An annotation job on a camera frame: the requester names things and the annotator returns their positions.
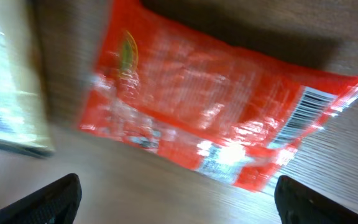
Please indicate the red snack bag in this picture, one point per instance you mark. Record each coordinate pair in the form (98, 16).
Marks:
(232, 114)

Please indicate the yellow wet wipes pack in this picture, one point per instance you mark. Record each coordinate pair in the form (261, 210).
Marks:
(23, 113)

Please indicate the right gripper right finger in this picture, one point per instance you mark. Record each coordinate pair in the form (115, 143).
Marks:
(299, 204)

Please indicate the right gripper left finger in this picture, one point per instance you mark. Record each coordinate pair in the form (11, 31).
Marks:
(56, 203)

